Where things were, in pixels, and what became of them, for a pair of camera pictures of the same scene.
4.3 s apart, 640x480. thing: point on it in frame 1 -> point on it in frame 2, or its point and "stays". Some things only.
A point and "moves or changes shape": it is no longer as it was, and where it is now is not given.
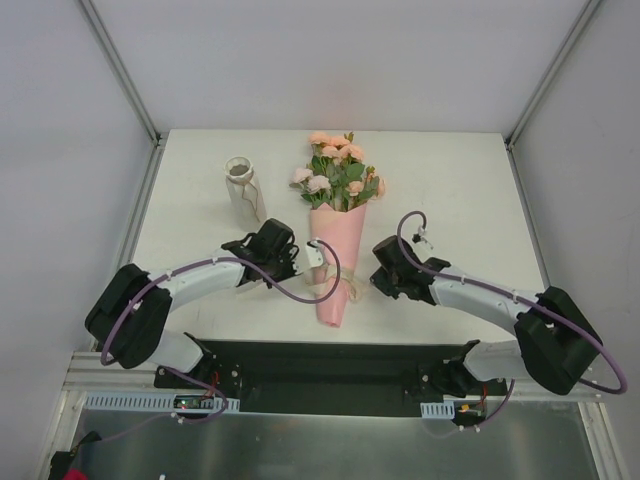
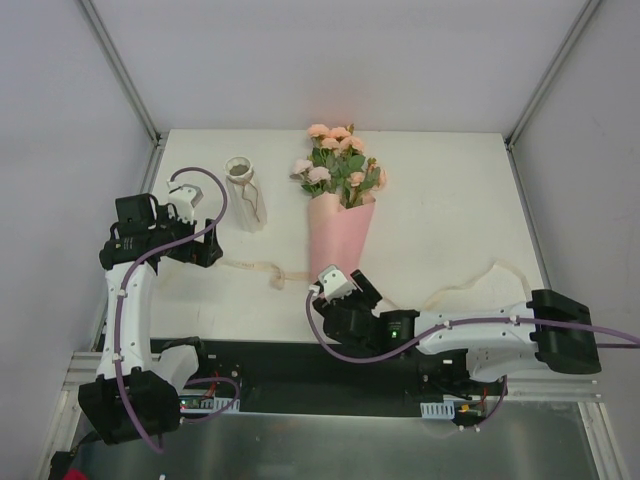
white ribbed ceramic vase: (248, 202) stays
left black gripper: (288, 257) -> (198, 248)
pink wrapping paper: (344, 229) moves or changes shape
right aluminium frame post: (551, 75) stays
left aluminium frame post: (121, 72) stays
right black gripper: (382, 281) -> (351, 304)
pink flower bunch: (336, 176) moves or changes shape
